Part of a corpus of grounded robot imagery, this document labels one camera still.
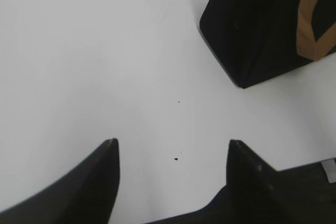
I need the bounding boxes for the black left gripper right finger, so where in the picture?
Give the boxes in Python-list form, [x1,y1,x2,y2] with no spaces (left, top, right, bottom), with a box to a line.
[159,140,335,223]

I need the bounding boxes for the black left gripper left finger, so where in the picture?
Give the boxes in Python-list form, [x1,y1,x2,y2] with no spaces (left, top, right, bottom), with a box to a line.
[1,138,119,223]

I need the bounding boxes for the black fabric tote bag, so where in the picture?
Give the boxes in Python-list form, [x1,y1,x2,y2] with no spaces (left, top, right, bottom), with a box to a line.
[199,0,335,88]

